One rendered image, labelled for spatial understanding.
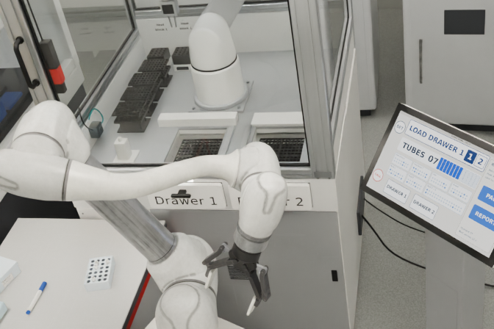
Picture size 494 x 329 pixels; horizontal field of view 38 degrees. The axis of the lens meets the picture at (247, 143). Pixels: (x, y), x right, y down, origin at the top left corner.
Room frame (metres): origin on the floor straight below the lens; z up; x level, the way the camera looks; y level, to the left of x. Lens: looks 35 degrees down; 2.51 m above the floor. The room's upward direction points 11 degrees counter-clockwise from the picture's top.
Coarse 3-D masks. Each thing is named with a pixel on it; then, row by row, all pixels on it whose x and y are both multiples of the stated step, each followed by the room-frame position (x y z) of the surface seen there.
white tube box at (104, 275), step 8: (104, 256) 1.90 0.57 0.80; (112, 256) 1.89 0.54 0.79; (88, 264) 1.87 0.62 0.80; (104, 264) 1.86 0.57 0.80; (112, 264) 1.87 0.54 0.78; (88, 272) 1.83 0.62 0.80; (96, 272) 1.84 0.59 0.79; (104, 272) 1.82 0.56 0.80; (112, 272) 1.84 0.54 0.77; (88, 280) 1.80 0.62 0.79; (96, 280) 1.79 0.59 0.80; (104, 280) 1.79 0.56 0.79; (88, 288) 1.78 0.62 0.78; (96, 288) 1.78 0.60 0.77; (104, 288) 1.77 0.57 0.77
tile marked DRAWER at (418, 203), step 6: (414, 198) 1.66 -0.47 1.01; (420, 198) 1.64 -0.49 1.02; (414, 204) 1.64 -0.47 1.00; (420, 204) 1.63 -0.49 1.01; (426, 204) 1.62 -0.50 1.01; (432, 204) 1.61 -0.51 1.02; (420, 210) 1.62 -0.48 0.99; (426, 210) 1.61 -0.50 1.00; (432, 210) 1.59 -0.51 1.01; (426, 216) 1.59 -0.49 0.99; (432, 216) 1.58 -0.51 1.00
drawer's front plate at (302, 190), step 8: (288, 184) 1.94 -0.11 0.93; (296, 184) 1.93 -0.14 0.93; (304, 184) 1.92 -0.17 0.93; (232, 192) 1.99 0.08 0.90; (240, 192) 1.98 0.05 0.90; (288, 192) 1.93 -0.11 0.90; (296, 192) 1.92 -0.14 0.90; (304, 192) 1.91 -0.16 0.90; (232, 200) 1.99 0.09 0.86; (288, 200) 1.93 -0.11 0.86; (296, 200) 1.92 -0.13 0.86; (304, 200) 1.92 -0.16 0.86; (288, 208) 1.93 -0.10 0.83; (296, 208) 1.93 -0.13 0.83; (304, 208) 1.92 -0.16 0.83
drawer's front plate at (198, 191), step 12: (156, 192) 2.08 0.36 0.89; (168, 192) 2.06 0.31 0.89; (192, 192) 2.04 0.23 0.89; (204, 192) 2.02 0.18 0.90; (216, 192) 2.01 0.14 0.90; (156, 204) 2.08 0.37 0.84; (168, 204) 2.07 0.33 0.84; (180, 204) 2.05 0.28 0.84; (192, 204) 2.04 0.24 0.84; (204, 204) 2.03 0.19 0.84
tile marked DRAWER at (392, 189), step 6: (390, 180) 1.75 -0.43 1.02; (384, 186) 1.75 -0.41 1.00; (390, 186) 1.74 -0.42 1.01; (396, 186) 1.72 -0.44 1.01; (402, 186) 1.71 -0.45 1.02; (384, 192) 1.74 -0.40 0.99; (390, 192) 1.72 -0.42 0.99; (396, 192) 1.71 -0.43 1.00; (402, 192) 1.70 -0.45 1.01; (408, 192) 1.68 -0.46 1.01; (396, 198) 1.70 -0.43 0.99; (402, 198) 1.68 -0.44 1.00
